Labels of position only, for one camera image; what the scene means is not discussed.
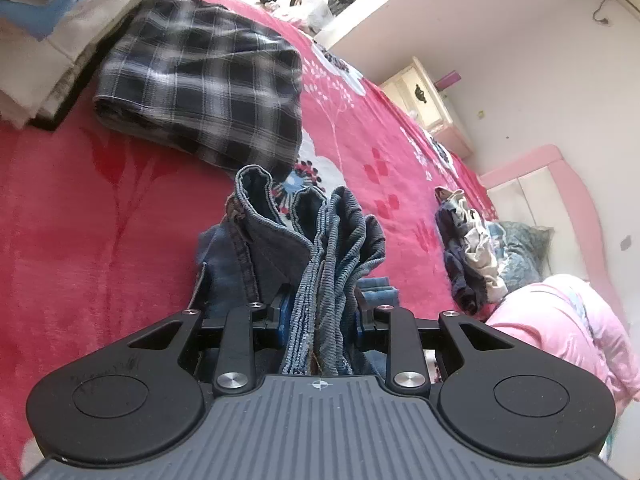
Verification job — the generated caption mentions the blue jeans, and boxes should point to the blue jeans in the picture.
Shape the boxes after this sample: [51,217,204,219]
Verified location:
[187,165,401,378]

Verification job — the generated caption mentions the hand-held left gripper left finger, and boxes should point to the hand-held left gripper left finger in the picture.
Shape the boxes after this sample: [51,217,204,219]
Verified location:
[127,290,294,395]

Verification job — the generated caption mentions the grey pillow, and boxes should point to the grey pillow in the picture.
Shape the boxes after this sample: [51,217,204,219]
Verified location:
[487,220,553,293]

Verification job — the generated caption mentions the stack of white folded linens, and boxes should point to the stack of white folded linens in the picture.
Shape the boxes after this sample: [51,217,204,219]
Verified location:
[0,0,186,131]

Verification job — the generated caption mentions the pile of dark and beige clothes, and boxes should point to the pile of dark and beige clothes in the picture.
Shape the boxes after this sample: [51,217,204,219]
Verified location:
[435,187,508,296]

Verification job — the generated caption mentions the pink quilt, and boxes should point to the pink quilt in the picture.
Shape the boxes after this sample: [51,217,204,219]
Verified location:
[485,274,640,403]

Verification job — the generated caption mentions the small pink table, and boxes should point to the small pink table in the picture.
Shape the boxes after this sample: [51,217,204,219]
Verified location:
[431,127,473,160]

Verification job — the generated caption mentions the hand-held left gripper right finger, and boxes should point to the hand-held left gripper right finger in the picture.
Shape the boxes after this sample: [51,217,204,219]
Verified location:
[352,302,516,395]

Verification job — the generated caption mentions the pink headboard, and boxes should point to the pink headboard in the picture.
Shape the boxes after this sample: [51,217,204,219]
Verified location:
[477,144,640,341]

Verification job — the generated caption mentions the pink floral blanket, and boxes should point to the pink floral blanket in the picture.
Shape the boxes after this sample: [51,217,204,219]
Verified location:
[0,0,506,480]

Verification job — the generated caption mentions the cream nightstand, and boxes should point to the cream nightstand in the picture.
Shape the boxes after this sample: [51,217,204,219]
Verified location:
[380,56,453,133]

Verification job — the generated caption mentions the folded plaid shirt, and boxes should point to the folded plaid shirt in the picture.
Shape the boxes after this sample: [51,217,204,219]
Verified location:
[92,0,305,181]

